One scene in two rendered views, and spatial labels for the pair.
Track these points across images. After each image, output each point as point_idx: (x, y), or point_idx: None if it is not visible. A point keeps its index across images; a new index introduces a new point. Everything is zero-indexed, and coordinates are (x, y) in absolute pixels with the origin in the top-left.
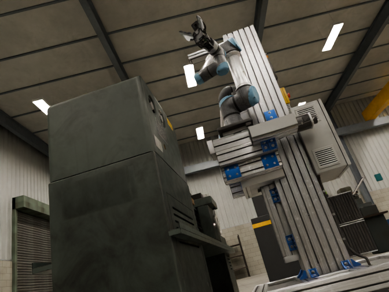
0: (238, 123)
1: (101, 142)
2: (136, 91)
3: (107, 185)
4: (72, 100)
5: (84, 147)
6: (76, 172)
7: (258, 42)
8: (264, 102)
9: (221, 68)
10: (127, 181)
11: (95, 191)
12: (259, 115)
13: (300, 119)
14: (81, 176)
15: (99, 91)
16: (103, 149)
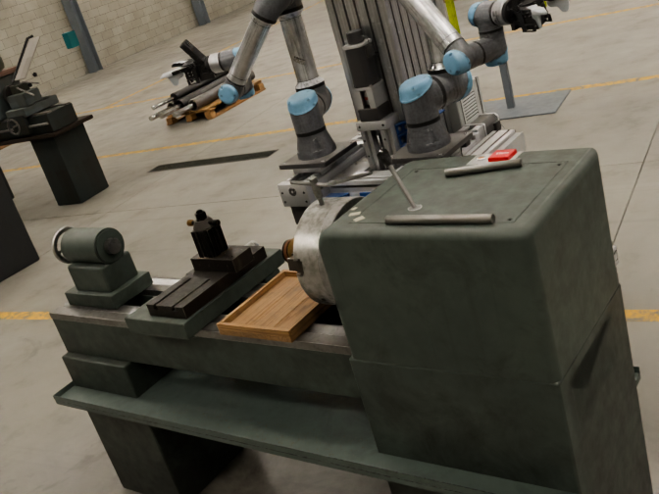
0: (461, 145)
1: (588, 287)
2: (601, 184)
3: (600, 352)
4: (554, 213)
5: (578, 302)
6: (578, 349)
7: None
8: (420, 73)
9: (506, 61)
10: (611, 337)
11: (594, 368)
12: None
13: (491, 126)
14: (582, 352)
15: (575, 187)
16: (591, 298)
